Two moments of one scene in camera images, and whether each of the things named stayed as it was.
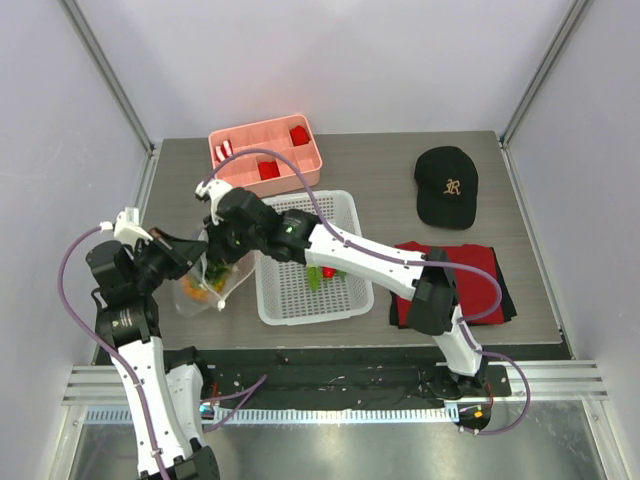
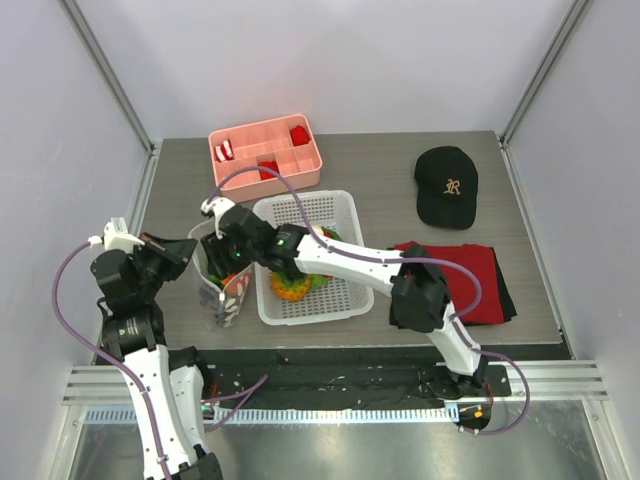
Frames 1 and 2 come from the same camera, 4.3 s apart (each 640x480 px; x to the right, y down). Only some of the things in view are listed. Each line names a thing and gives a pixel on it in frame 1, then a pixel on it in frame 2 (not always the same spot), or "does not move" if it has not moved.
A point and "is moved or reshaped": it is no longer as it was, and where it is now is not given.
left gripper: (176, 250) does not move
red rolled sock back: (299, 136) does not move
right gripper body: (223, 242) → (216, 259)
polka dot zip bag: (205, 287) is moved or reshaped
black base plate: (335, 379) does not move
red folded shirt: (474, 293) does not move
